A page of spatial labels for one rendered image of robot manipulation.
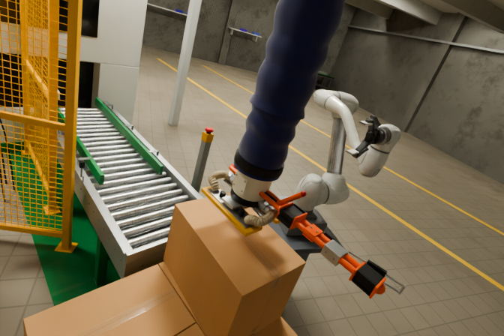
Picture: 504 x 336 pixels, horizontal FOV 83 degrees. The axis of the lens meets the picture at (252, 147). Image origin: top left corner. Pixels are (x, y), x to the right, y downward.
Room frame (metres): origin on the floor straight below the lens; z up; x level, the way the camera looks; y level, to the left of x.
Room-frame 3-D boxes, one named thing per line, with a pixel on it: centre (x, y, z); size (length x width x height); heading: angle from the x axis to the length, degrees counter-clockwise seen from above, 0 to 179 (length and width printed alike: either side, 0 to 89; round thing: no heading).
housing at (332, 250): (0.86, -0.40, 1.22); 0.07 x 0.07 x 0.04; 49
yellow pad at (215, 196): (1.09, 0.01, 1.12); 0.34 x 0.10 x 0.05; 49
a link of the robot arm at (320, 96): (1.91, -0.37, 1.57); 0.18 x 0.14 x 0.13; 28
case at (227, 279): (1.15, -0.06, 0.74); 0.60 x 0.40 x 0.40; 46
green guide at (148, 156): (2.57, 1.25, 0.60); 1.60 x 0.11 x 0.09; 50
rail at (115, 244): (1.89, 1.36, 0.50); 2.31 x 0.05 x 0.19; 50
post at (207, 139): (2.14, 0.37, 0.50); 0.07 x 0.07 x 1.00; 50
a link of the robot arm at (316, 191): (1.67, -0.45, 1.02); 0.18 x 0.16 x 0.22; 118
